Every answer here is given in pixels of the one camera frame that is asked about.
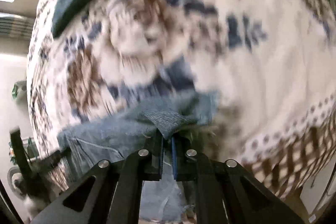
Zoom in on grey striped left curtain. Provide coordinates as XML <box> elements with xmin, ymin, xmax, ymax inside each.
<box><xmin>0</xmin><ymin>12</ymin><xmax>35</xmax><ymax>41</ymax></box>

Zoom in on brown checkered bed sheet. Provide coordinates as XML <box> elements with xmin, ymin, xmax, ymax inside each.
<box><xmin>238</xmin><ymin>94</ymin><xmax>335</xmax><ymax>198</ymax></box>

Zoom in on green white plastic bag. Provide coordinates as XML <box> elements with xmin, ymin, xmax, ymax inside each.
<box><xmin>11</xmin><ymin>80</ymin><xmax>27</xmax><ymax>101</ymax></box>

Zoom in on floral white bed quilt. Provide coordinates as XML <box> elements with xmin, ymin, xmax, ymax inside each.
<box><xmin>27</xmin><ymin>0</ymin><xmax>335</xmax><ymax>161</ymax></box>

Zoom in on frayed blue denim shorts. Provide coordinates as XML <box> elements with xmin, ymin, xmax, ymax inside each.
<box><xmin>57</xmin><ymin>90</ymin><xmax>219</xmax><ymax>223</ymax></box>

